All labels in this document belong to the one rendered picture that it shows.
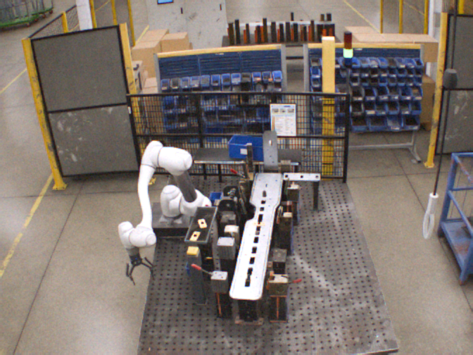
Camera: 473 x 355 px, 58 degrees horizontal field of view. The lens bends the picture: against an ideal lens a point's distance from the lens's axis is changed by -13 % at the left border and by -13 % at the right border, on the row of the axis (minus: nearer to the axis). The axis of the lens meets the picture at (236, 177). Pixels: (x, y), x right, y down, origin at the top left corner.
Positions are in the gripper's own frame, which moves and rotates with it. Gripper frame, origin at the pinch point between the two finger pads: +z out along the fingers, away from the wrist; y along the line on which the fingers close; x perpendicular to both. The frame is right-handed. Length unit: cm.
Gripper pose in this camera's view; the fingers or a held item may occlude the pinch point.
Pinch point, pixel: (143, 279)
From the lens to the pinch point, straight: 320.8
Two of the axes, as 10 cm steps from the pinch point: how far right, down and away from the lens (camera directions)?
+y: -9.0, 3.1, -3.0
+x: 3.6, 1.8, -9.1
